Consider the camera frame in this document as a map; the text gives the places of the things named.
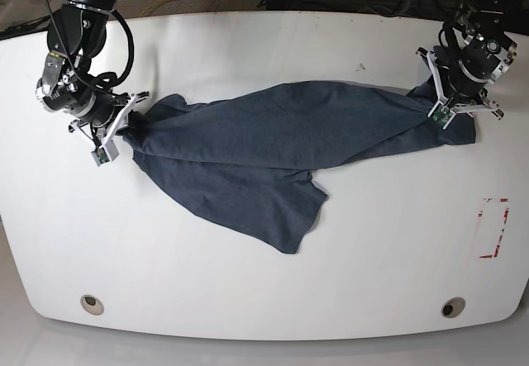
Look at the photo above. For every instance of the red tape rectangle marking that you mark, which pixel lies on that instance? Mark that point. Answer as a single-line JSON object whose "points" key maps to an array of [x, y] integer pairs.
{"points": [[491, 226]]}

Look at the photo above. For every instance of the black robot arm image-left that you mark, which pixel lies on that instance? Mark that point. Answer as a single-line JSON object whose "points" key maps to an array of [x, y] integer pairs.
{"points": [[76, 35]]}

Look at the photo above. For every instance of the dark blue T-shirt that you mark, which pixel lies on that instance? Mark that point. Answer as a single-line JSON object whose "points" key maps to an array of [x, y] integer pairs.
{"points": [[246, 163]]}

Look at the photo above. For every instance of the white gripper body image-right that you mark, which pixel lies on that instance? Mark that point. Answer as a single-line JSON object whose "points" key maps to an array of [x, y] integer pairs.
{"points": [[457, 102]]}

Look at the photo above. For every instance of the table cable grommet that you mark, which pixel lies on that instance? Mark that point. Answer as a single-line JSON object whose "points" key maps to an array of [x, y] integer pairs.
{"points": [[92, 305], [453, 307]]}

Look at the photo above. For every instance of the left table cable grommet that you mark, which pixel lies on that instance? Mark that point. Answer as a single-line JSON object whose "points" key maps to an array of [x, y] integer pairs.
{"points": [[92, 305]]}

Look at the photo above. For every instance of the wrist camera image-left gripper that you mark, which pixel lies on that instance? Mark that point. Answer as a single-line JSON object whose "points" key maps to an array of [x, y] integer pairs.
{"points": [[104, 154]]}

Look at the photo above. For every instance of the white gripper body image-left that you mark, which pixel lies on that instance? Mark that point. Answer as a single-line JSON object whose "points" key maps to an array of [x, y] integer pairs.
{"points": [[102, 113]]}

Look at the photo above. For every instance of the right table cable grommet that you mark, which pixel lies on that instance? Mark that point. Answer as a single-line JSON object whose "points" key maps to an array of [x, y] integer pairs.
{"points": [[453, 307]]}

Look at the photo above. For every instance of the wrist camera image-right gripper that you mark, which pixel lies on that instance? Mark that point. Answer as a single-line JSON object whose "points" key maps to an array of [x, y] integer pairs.
{"points": [[441, 114]]}

